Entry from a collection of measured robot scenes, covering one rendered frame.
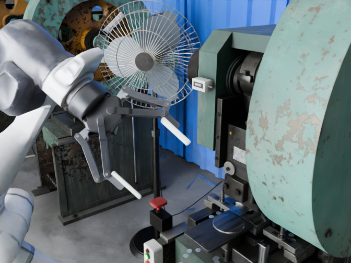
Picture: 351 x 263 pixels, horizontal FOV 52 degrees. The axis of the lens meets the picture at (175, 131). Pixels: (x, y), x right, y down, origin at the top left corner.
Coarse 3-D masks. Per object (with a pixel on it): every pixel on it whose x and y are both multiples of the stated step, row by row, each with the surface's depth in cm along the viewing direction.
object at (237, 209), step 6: (234, 210) 150; (240, 210) 150; (246, 210) 150; (252, 210) 151; (246, 216) 146; (252, 216) 146; (258, 216) 146; (252, 222) 142; (258, 222) 142; (264, 222) 144; (270, 222) 146; (258, 228) 142; (264, 228) 145
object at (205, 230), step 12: (216, 216) 146; (228, 216) 146; (240, 216) 146; (192, 228) 139; (204, 228) 139; (216, 228) 138; (228, 228) 138; (240, 228) 138; (252, 228) 140; (192, 240) 133; (204, 240) 132; (216, 240) 132; (228, 240) 132; (216, 252) 143; (228, 252) 138
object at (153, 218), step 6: (150, 210) 163; (156, 210) 162; (162, 210) 163; (150, 216) 163; (156, 216) 159; (162, 216) 159; (168, 216) 159; (150, 222) 165; (156, 222) 160; (162, 222) 157; (168, 222) 159; (156, 228) 162; (162, 228) 158; (168, 228) 160
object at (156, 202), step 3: (156, 198) 162; (159, 198) 163; (162, 198) 162; (150, 201) 160; (153, 201) 160; (156, 201) 160; (159, 201) 160; (162, 201) 160; (165, 201) 160; (150, 204) 160; (153, 204) 158; (156, 204) 158; (159, 204) 158; (162, 204) 159; (165, 204) 160; (156, 207) 157; (159, 207) 158
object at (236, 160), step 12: (240, 120) 138; (228, 132) 136; (240, 132) 131; (228, 144) 137; (240, 144) 132; (228, 156) 139; (240, 156) 134; (228, 168) 138; (240, 168) 135; (228, 180) 138; (240, 180) 134; (228, 192) 139; (240, 192) 133
